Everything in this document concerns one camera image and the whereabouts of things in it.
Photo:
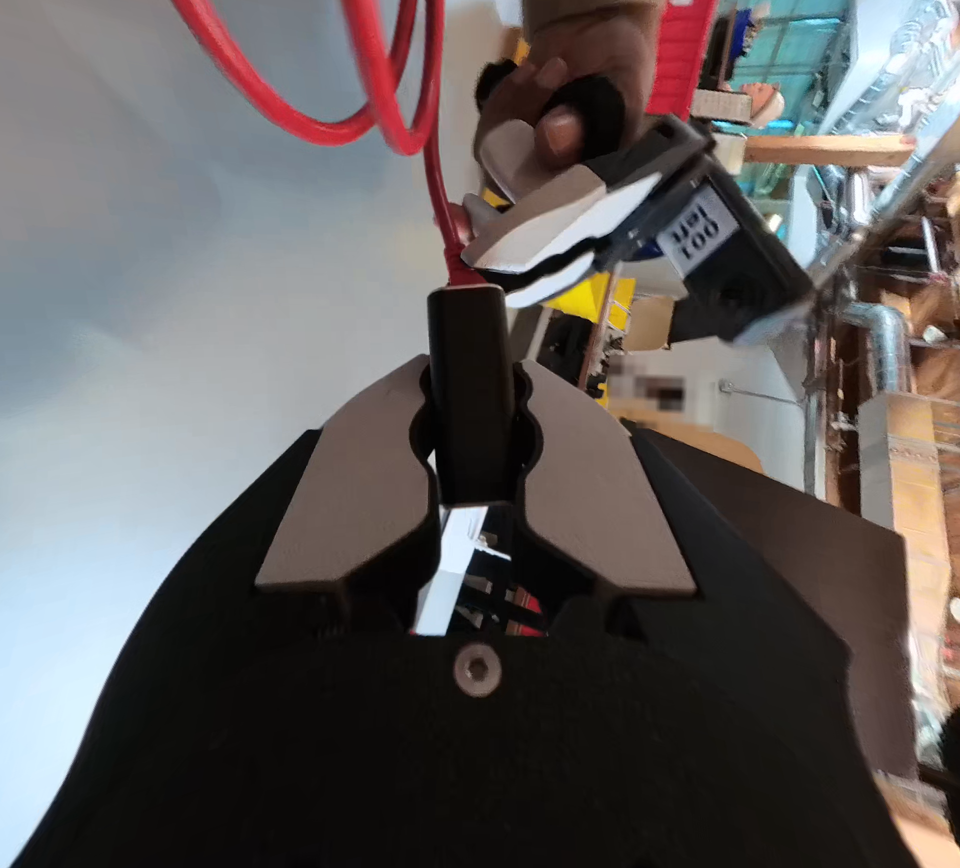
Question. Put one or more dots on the wooden ceiling beam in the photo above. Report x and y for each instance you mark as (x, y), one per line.
(825, 150)

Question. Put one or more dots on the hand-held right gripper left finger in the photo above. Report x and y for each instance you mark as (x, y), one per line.
(360, 493)

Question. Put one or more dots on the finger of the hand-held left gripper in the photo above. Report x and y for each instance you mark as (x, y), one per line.
(540, 231)
(555, 279)

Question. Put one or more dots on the black ethernet splitter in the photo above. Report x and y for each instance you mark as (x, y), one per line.
(472, 396)

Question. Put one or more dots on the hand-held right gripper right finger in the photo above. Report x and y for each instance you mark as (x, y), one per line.
(600, 501)

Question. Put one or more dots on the silver air duct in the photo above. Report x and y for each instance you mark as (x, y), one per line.
(877, 343)

